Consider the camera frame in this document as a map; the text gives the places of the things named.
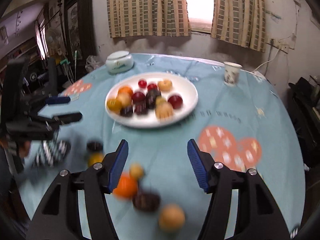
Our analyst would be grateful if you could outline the small yellow round fruit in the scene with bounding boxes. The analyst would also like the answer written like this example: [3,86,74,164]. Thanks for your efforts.
[129,163,145,180]

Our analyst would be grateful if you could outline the wall power socket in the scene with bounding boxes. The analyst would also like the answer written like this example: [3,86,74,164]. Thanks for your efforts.
[267,38,290,53]

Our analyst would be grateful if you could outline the dark mangosteen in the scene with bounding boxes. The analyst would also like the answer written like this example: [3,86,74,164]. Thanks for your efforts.
[132,192,161,212]

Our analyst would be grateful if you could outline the checked curtain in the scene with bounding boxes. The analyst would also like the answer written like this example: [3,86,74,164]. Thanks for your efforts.
[211,0,267,52]
[106,0,190,38]

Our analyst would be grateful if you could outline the patterned paper cup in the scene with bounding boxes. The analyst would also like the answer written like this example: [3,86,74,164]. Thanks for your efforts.
[223,62,242,87]

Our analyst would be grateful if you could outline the left checked curtain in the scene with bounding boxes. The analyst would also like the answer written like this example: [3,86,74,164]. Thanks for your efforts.
[106,0,190,38]

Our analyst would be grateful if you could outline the large bright orange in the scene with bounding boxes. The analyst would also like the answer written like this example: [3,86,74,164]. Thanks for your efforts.
[112,173,138,199]

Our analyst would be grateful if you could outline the small red plum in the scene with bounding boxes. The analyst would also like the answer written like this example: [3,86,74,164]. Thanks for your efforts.
[147,82,158,91]

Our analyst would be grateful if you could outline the teal broom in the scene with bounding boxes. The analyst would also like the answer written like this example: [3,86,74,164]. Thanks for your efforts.
[60,51,76,84]

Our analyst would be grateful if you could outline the standing fan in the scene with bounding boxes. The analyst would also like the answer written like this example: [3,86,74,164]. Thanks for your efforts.
[45,28,62,56]

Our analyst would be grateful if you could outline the pale yellow apple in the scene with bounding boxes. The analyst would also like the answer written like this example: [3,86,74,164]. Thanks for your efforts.
[158,204,185,232]

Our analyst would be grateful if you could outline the dark purple plum with sticker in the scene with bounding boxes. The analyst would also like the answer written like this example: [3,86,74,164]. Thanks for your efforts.
[86,141,103,153]

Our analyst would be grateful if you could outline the plastic bag of fruit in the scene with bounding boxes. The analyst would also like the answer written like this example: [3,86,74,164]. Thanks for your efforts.
[85,55,101,73]

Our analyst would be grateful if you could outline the right checked curtain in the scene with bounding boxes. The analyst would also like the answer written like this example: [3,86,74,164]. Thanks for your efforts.
[211,0,267,52]

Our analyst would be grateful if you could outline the pale green lidded jar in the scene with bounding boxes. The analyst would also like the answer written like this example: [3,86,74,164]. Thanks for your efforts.
[105,50,134,74]

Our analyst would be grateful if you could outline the green-orange tangerine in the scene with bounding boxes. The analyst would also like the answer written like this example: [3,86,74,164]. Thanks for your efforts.
[87,152,104,167]

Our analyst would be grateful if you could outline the white power cable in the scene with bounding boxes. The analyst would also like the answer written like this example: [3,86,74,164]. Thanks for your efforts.
[251,48,281,73]

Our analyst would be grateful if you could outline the person's left hand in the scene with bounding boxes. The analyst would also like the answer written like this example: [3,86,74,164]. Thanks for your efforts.
[1,137,31,158]

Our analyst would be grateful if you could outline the small red cherry fruit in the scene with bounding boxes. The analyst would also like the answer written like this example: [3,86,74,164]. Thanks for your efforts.
[138,79,148,89]

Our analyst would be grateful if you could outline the blue patterned tablecloth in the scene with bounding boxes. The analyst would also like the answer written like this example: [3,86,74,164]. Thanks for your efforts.
[16,54,305,239]

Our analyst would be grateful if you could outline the white round plate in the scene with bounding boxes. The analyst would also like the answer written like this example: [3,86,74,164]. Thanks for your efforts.
[105,72,199,128]

